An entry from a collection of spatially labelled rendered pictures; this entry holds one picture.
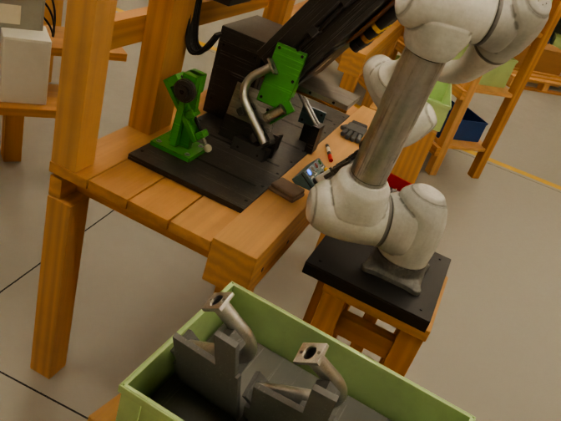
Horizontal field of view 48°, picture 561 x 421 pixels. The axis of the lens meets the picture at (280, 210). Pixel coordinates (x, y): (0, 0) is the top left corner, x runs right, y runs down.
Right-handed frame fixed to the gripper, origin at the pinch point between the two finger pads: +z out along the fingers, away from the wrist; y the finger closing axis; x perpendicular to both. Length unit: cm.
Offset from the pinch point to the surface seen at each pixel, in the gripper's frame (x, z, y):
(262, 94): 34.5, 8.3, 11.1
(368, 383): -36, -18, -74
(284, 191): 4.4, 7.9, -14.5
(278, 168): 10.5, 15.1, 3.1
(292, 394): -20, -19, -98
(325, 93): 22.2, -4.8, 27.3
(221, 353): -4, -18, -107
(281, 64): 39.0, -2.8, 14.2
